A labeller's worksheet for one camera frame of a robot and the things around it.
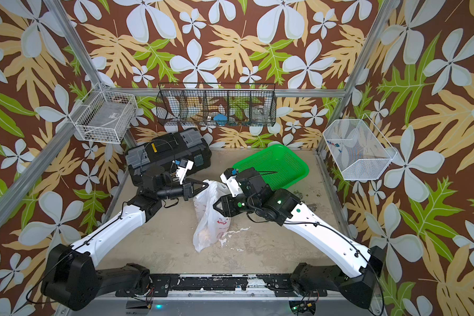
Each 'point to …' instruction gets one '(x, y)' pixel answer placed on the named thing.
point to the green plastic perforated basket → (280, 166)
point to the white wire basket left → (108, 117)
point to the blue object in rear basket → (220, 119)
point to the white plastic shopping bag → (210, 225)
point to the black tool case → (167, 151)
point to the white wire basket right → (358, 150)
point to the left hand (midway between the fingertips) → (208, 183)
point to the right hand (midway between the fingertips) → (216, 205)
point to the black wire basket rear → (216, 104)
